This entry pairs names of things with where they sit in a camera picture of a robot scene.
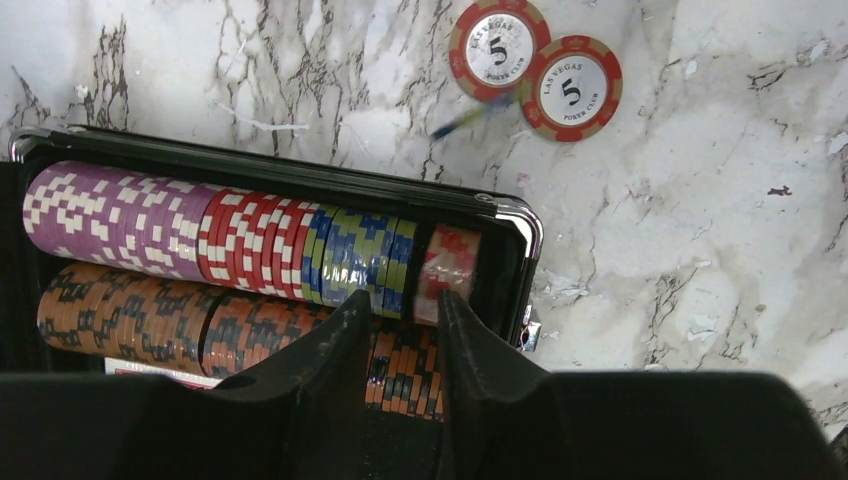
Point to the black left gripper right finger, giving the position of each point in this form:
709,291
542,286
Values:
507,418

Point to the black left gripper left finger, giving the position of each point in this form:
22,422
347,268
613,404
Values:
298,414

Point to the purple red chip row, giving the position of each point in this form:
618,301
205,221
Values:
246,240

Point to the red playing card deck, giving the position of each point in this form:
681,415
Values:
159,374

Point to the orange chip row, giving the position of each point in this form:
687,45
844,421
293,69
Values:
217,332

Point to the black poker case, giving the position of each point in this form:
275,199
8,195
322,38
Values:
511,232

